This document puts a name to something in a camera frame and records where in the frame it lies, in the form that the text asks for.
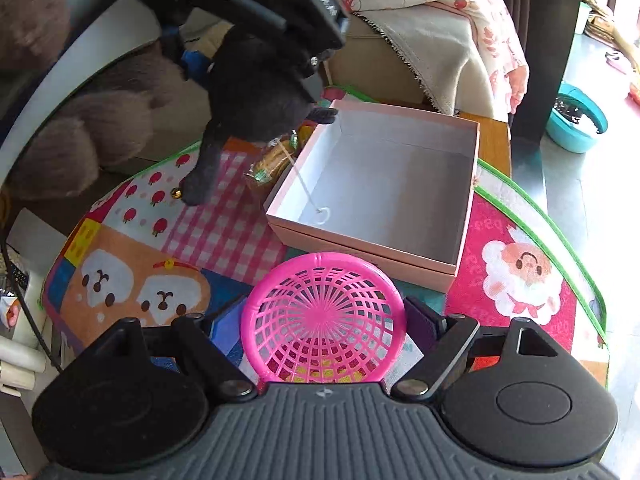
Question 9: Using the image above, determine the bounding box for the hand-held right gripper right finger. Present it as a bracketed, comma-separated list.
[390, 297, 562, 402]

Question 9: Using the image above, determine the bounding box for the cream fringed blanket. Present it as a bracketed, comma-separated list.
[350, 2, 506, 116]

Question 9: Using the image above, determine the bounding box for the black plush toy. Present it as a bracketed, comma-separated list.
[180, 25, 340, 207]

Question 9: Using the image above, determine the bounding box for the cookie snack packet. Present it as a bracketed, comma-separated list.
[244, 130, 303, 191]

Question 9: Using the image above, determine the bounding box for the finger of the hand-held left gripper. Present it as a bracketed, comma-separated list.
[160, 20, 217, 83]
[220, 0, 332, 102]

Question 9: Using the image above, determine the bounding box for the beige sofa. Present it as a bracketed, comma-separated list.
[100, 5, 436, 171]

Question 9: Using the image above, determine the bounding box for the pink cardboard box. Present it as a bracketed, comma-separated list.
[264, 99, 481, 292]

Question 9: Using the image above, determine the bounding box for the white appliance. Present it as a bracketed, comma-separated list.
[0, 207, 66, 401]

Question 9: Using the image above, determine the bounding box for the teal plastic basin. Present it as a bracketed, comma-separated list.
[545, 81, 609, 154]

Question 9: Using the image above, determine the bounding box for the colourful printed mat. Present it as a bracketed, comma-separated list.
[42, 85, 608, 391]

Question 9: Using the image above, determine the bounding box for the black cable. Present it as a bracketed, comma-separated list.
[0, 230, 66, 376]

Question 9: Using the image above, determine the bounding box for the brown plush toy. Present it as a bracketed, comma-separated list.
[0, 0, 201, 201]

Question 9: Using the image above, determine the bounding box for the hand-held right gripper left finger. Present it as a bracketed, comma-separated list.
[107, 297, 257, 404]

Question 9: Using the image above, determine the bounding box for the pink plastic basket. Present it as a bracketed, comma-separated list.
[240, 252, 405, 386]

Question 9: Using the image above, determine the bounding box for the white curved frame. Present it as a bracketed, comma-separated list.
[0, 0, 163, 176]

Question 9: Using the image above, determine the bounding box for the white tag string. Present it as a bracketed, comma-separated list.
[295, 152, 332, 226]

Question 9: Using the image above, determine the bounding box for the dark wooden post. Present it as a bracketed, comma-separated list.
[500, 0, 588, 143]

